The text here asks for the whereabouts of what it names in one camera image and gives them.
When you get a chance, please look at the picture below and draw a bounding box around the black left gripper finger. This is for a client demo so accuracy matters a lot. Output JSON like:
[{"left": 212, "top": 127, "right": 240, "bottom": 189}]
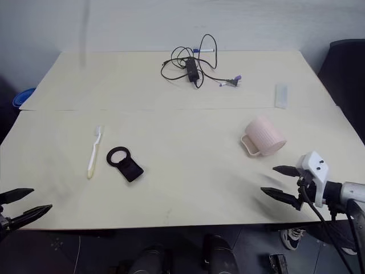
[
  {"left": 9, "top": 204, "right": 54, "bottom": 229},
  {"left": 0, "top": 187, "right": 35, "bottom": 206}
]

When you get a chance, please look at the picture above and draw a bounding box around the blue plastic basin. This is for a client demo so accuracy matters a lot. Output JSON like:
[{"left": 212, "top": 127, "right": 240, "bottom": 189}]
[{"left": 12, "top": 87, "right": 37, "bottom": 111}]

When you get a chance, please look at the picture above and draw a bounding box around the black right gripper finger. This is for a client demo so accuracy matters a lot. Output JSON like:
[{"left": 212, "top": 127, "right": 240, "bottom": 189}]
[
  {"left": 272, "top": 165, "right": 302, "bottom": 178},
  {"left": 260, "top": 187, "right": 303, "bottom": 212}
]

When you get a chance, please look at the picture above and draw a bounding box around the black ring toothbrush holder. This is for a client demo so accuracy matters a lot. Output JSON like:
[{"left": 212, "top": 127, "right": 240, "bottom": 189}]
[{"left": 106, "top": 146, "right": 144, "bottom": 183}]

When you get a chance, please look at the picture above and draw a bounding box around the clear rectangular plastic case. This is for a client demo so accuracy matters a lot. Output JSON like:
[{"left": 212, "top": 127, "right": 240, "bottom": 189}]
[{"left": 274, "top": 83, "right": 289, "bottom": 110}]

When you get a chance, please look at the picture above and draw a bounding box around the small black floor object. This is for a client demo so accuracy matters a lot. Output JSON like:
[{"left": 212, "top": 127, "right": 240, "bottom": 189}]
[{"left": 269, "top": 253, "right": 288, "bottom": 274}]

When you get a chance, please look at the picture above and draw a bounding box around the black power adapter brick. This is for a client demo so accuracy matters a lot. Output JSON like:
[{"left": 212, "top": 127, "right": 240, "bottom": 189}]
[{"left": 185, "top": 57, "right": 200, "bottom": 83}]

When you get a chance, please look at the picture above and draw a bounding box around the pink ribbed cup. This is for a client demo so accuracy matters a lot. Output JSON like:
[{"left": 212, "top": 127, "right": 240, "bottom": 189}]
[{"left": 241, "top": 115, "right": 287, "bottom": 157}]

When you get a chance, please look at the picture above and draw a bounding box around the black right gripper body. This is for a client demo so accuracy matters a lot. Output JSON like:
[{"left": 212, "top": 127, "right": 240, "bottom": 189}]
[{"left": 297, "top": 170, "right": 317, "bottom": 205}]

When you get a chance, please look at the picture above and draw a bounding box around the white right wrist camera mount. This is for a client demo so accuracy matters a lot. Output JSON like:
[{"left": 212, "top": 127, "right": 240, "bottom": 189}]
[{"left": 295, "top": 151, "right": 331, "bottom": 208}]

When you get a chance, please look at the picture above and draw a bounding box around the dark trouser leg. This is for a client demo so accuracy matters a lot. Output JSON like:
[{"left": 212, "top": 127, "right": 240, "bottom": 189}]
[{"left": 304, "top": 219, "right": 357, "bottom": 255}]

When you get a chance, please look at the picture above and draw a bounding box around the black and white sneaker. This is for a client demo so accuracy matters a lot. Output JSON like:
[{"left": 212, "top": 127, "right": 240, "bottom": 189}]
[{"left": 280, "top": 227, "right": 306, "bottom": 251}]

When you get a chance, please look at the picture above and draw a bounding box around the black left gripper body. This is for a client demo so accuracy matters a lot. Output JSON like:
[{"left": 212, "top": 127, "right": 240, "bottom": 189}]
[{"left": 0, "top": 204, "right": 13, "bottom": 239}]

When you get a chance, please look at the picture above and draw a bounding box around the black chair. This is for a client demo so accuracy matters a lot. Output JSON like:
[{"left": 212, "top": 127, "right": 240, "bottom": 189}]
[{"left": 317, "top": 39, "right": 365, "bottom": 148}]

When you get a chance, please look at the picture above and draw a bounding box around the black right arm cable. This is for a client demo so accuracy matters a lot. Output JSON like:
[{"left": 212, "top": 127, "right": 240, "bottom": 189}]
[{"left": 298, "top": 177, "right": 365, "bottom": 274}]

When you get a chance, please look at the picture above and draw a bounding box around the dark rounded shape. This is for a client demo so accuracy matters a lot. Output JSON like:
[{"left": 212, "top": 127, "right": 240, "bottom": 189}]
[
  {"left": 130, "top": 243, "right": 172, "bottom": 274},
  {"left": 201, "top": 233, "right": 240, "bottom": 274}
]

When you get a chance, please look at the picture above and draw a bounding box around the white toothbrush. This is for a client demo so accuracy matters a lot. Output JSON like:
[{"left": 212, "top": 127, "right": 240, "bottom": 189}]
[{"left": 86, "top": 124, "right": 105, "bottom": 180}]

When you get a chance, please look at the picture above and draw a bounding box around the dark bulky object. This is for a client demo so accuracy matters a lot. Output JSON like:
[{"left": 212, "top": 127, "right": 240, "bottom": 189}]
[{"left": 0, "top": 73, "right": 20, "bottom": 145}]

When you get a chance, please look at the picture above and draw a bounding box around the black adapter cable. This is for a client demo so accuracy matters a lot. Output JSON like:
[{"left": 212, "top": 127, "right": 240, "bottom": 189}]
[{"left": 160, "top": 34, "right": 241, "bottom": 90}]

